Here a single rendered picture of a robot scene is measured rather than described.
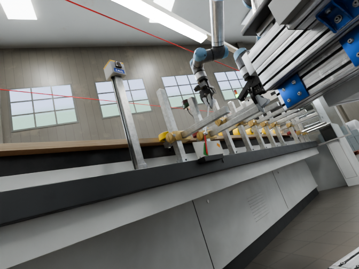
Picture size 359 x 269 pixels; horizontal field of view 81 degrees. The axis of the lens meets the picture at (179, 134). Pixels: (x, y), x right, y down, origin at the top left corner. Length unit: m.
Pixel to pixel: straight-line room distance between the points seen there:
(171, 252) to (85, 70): 6.69
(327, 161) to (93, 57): 6.76
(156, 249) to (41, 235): 0.56
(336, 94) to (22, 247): 1.01
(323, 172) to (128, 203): 3.28
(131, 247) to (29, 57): 7.17
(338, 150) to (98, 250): 3.22
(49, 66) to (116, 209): 6.92
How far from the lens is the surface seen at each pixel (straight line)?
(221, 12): 1.36
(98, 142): 1.02
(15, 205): 0.69
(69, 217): 0.75
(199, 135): 1.25
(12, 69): 7.67
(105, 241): 1.01
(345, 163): 3.60
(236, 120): 1.20
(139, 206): 0.86
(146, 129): 6.51
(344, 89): 0.84
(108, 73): 1.06
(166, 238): 1.17
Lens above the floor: 0.56
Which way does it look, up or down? 15 degrees up
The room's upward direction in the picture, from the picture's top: 18 degrees counter-clockwise
